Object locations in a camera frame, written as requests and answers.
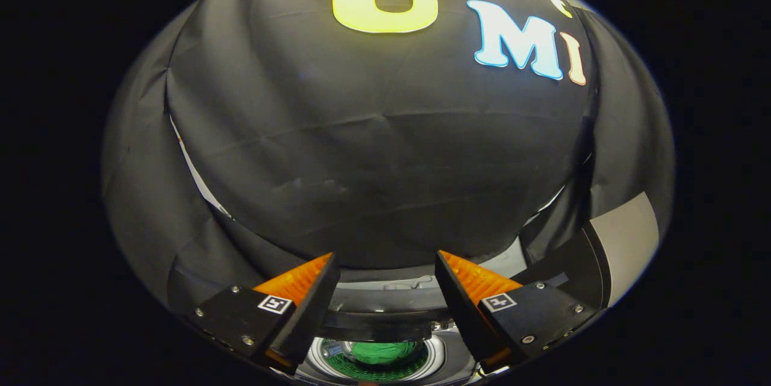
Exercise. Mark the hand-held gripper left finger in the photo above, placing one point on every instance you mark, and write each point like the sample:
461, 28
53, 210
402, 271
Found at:
310, 308

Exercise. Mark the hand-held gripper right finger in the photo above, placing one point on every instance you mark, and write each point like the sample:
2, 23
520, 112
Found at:
461, 308

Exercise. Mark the dark grey washing machine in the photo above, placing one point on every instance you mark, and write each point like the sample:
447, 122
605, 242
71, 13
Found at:
385, 300

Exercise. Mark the green polo shirt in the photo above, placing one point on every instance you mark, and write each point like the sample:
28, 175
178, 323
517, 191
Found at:
382, 351

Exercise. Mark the black backdrop cloth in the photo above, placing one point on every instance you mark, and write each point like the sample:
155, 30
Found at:
373, 151

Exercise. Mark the beige metal cabinet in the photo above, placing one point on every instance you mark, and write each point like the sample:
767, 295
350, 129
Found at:
626, 241

